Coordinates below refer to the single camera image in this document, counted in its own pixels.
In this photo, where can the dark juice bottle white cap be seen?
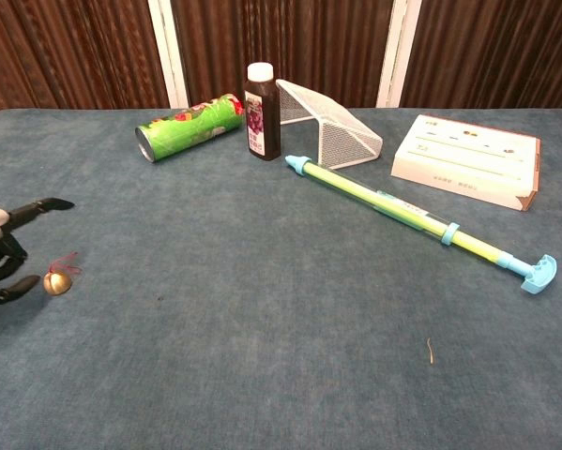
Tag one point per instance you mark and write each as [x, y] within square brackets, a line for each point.
[262, 115]

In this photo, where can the blue yellow water pump toy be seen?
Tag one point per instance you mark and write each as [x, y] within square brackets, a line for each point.
[416, 215]

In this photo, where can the green chip can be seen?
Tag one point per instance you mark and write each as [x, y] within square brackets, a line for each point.
[191, 126]

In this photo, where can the blue table mat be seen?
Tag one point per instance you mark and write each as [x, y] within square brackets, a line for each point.
[280, 281]

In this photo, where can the white flat cardboard box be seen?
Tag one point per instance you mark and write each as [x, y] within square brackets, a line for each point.
[468, 159]

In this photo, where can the small thread scrap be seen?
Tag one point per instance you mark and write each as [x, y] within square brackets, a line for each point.
[429, 350]

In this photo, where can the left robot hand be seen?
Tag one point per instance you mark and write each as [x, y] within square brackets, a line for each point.
[4, 253]

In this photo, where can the white partition frame post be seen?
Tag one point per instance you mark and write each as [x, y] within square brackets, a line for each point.
[168, 51]
[398, 51]

